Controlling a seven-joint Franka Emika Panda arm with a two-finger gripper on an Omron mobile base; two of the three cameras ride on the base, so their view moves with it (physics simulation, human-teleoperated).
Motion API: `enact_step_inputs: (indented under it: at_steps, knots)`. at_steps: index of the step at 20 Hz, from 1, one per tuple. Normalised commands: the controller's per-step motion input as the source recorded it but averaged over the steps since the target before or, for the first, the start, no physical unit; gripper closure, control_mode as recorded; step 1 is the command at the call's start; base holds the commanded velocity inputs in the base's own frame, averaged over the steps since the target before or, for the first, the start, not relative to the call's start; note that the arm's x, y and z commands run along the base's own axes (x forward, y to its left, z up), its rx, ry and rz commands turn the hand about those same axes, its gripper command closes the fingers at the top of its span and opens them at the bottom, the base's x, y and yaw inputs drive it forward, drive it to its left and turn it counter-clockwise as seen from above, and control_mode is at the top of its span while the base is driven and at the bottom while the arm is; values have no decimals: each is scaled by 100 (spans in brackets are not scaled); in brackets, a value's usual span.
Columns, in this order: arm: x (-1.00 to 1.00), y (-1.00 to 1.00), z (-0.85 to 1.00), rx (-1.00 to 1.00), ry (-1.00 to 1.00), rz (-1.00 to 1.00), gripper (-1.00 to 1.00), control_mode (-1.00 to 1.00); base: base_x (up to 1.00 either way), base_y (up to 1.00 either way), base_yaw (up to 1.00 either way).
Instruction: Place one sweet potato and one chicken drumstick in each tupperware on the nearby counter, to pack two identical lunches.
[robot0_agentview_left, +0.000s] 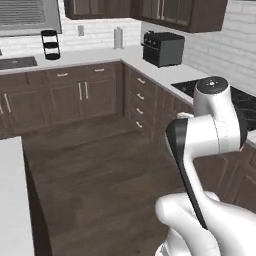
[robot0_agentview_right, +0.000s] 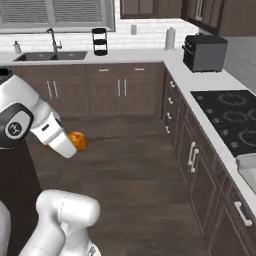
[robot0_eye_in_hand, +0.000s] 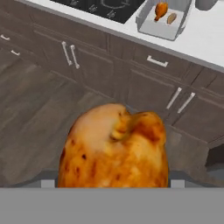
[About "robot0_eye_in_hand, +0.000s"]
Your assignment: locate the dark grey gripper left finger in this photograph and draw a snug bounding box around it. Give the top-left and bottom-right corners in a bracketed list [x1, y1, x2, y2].
[14, 168, 60, 188]

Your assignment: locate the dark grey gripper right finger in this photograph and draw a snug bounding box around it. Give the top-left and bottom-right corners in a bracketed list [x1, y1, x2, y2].
[168, 170, 215, 188]

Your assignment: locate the roasted chicken drumstick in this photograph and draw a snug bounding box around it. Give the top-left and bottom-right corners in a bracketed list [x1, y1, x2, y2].
[153, 2, 170, 23]
[57, 102, 171, 188]

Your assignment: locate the grey tupperware container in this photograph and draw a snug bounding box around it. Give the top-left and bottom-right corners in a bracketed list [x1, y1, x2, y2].
[135, 0, 194, 42]
[194, 0, 220, 11]

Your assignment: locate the brown sweet potato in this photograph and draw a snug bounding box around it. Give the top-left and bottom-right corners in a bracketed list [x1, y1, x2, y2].
[166, 12, 178, 25]

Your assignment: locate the dark wood cupboard door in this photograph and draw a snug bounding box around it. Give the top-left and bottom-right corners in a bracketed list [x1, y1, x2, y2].
[125, 69, 184, 119]
[71, 46, 117, 99]
[171, 87, 224, 144]
[31, 29, 76, 81]

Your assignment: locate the dark wood drawer front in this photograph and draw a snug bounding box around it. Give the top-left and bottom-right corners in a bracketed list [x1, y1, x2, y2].
[131, 43, 195, 82]
[0, 22, 35, 49]
[0, 38, 40, 69]

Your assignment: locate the black hob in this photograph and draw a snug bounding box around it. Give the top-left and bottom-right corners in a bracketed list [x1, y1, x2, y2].
[49, 0, 146, 25]

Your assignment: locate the silver cupboard handle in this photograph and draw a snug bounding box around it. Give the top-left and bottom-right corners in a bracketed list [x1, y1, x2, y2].
[165, 87, 183, 110]
[60, 40, 74, 67]
[177, 92, 197, 115]
[69, 44, 81, 70]

